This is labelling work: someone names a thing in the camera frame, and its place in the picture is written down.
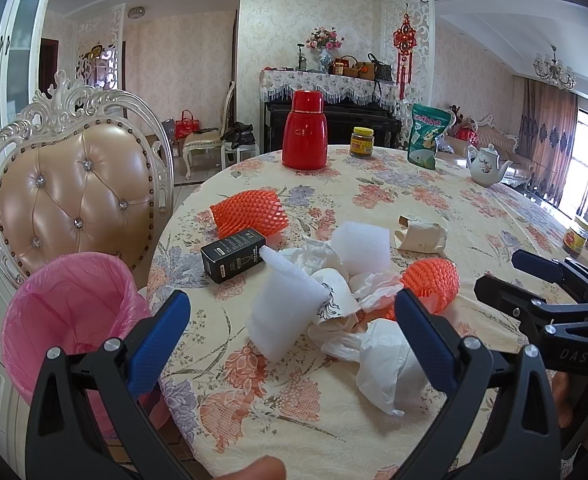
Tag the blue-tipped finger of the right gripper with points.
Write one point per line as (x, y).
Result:
(545, 269)

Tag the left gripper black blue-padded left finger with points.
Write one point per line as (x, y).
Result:
(63, 438)

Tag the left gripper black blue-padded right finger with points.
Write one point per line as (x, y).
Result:
(521, 439)

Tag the white foam sheet block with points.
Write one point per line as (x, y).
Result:
(362, 247)

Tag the black cardboard box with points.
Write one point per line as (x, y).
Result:
(232, 255)

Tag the pink-lined trash bin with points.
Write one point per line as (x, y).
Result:
(75, 303)

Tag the person's right hand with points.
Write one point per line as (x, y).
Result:
(565, 395)

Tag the person's left thumb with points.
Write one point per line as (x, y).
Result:
(266, 468)

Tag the small yellow-labelled jar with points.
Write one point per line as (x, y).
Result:
(576, 236)

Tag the white floral teapot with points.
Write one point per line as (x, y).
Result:
(485, 166)

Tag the torn beige paper carton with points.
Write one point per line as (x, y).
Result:
(414, 235)

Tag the crumpled white tissue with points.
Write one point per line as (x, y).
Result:
(389, 374)

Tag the cream sofa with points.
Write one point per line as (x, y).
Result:
(521, 169)

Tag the brown patterned curtain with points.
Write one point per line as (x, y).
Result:
(546, 137)

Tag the crumpled white plastic bag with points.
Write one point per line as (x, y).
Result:
(375, 291)

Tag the green snack bag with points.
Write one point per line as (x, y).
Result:
(428, 125)

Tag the printed white paper wrapper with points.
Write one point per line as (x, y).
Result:
(340, 302)

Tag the crystal chandelier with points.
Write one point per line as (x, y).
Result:
(551, 69)

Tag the yellow-lidded glass jar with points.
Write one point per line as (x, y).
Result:
(361, 142)

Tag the floral tablecloth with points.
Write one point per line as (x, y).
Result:
(290, 351)

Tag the black upright piano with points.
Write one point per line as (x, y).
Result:
(341, 118)

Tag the lace piano cover cloth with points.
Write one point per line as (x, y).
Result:
(280, 84)

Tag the black handbag on piano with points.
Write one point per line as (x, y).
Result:
(381, 71)

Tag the red thermos jug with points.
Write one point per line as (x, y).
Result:
(305, 135)

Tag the red chinese knot ornament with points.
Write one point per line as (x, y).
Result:
(404, 40)

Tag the wicker basket on piano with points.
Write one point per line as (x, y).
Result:
(349, 66)

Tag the orange foam fruit net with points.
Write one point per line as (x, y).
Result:
(260, 210)

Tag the ornate tan leather chair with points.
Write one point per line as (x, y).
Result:
(82, 169)

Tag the pink flower vase bouquet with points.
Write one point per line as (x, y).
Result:
(323, 41)

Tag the white stool with black bag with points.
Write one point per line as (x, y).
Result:
(237, 139)

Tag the cream wooden side chair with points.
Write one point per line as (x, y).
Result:
(211, 139)

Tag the red handbag on floor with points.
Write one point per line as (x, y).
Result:
(186, 125)

